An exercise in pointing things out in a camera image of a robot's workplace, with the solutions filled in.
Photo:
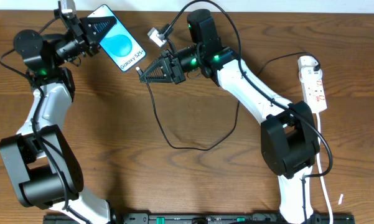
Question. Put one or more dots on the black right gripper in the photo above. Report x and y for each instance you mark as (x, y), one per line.
(174, 68)

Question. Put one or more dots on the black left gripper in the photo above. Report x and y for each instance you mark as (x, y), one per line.
(81, 37)

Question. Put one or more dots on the blue Galaxy smartphone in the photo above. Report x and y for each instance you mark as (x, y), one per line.
(118, 43)

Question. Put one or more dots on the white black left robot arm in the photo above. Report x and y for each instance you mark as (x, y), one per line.
(42, 168)

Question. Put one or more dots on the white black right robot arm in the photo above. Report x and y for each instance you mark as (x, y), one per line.
(289, 141)

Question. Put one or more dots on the white USB charger adapter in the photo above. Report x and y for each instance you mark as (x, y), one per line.
(308, 61)

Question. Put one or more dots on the white power strip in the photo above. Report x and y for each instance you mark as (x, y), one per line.
(313, 89)

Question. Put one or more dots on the white paper scrap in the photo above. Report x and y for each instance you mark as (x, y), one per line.
(340, 199)

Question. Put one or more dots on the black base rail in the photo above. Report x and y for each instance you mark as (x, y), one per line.
(143, 218)

